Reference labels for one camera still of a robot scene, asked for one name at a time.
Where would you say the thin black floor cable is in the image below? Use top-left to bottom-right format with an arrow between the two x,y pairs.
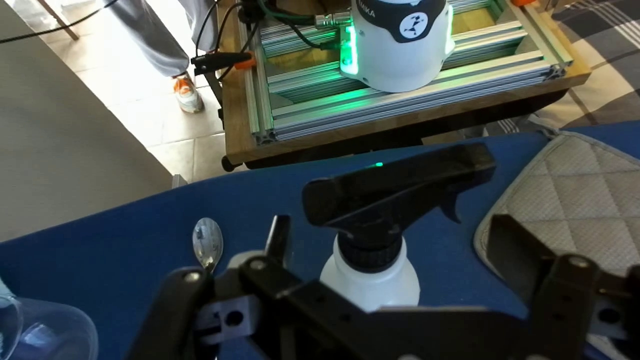
0,0 -> 118,46

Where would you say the plaid bed blanket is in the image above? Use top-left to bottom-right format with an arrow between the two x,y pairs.
527,0 -> 640,136

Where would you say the white orange sneaker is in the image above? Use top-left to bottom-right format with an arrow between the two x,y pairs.
172,74 -> 206,116

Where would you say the blue ironing board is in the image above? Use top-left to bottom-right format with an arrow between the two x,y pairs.
0,118 -> 640,360

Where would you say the spray bottle with green label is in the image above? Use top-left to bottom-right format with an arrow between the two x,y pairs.
303,143 -> 498,314

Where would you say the grey quilted pot holder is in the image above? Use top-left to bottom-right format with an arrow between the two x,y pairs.
473,131 -> 640,279

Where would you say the person leg in grey trousers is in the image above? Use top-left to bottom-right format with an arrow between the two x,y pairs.
109,0 -> 218,79

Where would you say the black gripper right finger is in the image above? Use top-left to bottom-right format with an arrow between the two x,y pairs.
487,212 -> 640,360

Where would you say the aluminium profile base frame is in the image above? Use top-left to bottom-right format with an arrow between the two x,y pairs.
248,0 -> 577,146

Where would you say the black clamp with orange tip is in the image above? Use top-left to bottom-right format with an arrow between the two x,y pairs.
191,51 -> 259,76

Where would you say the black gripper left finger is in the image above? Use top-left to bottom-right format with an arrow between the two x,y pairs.
127,215 -> 322,360

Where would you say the metal spoon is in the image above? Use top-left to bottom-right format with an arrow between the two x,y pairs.
191,217 -> 226,273

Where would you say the clear stemless wine glass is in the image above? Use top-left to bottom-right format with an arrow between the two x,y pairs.
0,279 -> 101,360

